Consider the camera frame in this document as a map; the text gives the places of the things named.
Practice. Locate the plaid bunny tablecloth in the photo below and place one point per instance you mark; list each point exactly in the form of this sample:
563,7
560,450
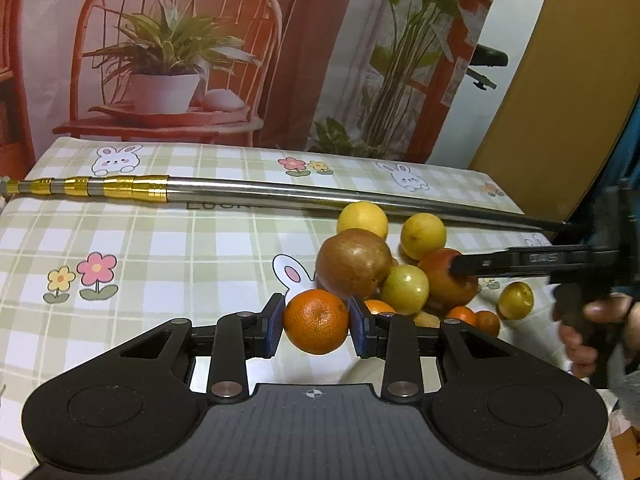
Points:
80,277

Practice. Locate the steel gold telescopic pole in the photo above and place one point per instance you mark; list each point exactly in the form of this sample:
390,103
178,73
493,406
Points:
159,189

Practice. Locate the brown wooden board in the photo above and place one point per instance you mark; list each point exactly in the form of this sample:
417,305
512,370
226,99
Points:
566,106

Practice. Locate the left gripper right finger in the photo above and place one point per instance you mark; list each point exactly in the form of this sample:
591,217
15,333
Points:
384,335

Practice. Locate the green yellow round fruit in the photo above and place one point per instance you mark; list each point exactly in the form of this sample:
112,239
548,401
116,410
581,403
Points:
405,289

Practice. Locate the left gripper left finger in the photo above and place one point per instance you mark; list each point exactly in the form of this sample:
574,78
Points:
260,332

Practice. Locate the small orange mandarin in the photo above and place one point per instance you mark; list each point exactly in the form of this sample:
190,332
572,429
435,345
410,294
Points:
488,323
463,314

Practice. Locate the printed room backdrop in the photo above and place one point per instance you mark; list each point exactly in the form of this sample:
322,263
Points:
388,76

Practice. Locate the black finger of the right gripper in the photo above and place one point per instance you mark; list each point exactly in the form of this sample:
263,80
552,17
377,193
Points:
522,261

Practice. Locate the small yellow green fruit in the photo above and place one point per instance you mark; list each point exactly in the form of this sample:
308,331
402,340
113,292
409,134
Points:
516,301

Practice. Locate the small brown kiwi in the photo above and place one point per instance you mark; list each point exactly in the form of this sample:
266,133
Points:
426,320

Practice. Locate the yellow lemon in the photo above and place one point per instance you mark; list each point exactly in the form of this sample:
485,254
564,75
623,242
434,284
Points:
363,216
422,233

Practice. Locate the red apple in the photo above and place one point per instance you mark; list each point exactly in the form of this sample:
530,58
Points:
447,291

